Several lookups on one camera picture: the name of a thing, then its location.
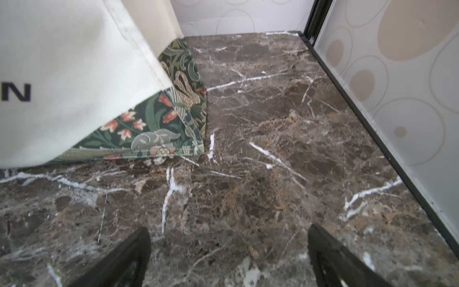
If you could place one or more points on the cream green tote bag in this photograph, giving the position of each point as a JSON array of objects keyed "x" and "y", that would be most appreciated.
[{"x": 96, "y": 80}]

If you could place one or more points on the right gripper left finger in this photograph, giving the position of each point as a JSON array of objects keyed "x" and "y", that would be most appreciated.
[{"x": 124, "y": 266}]

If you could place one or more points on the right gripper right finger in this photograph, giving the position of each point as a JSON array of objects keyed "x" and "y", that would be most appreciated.
[{"x": 334, "y": 265}]

